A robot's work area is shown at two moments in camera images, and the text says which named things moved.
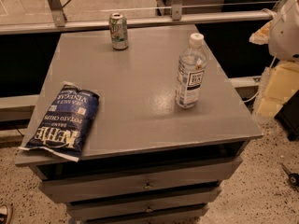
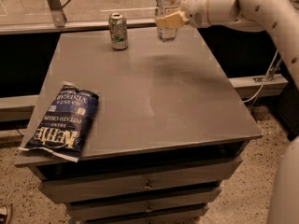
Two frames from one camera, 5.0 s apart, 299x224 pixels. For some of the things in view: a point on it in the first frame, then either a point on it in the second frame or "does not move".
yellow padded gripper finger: x=262 y=35 to x=196 y=7
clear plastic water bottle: x=191 y=73 to x=168 y=1
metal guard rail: x=60 y=23 does not move
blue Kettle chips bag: x=67 y=124 does not move
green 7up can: x=119 y=32 does not move
